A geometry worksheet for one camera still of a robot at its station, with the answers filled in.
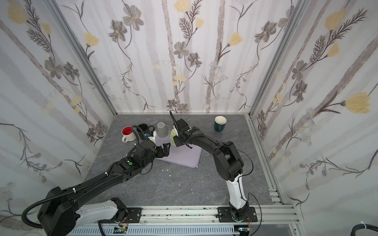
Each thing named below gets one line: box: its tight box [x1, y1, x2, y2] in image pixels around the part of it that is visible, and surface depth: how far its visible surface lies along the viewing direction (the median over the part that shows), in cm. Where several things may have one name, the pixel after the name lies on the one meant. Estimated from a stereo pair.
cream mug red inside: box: [121, 125, 137, 144], surface depth 101 cm
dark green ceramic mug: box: [214, 115, 227, 133], surface depth 104 cm
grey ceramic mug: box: [157, 121, 171, 139], surface depth 103 cm
